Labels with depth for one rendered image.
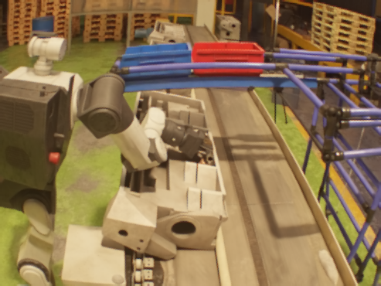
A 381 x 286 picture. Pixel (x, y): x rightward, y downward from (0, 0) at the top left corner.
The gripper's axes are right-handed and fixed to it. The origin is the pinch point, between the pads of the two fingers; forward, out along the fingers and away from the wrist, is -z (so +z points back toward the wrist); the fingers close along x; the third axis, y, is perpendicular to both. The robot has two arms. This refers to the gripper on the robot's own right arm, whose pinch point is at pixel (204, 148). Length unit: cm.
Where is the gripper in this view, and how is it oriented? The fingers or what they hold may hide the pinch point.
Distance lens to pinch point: 147.5
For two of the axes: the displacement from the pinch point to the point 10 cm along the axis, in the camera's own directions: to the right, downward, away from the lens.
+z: -8.8, -4.1, -2.5
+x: -4.8, 7.9, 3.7
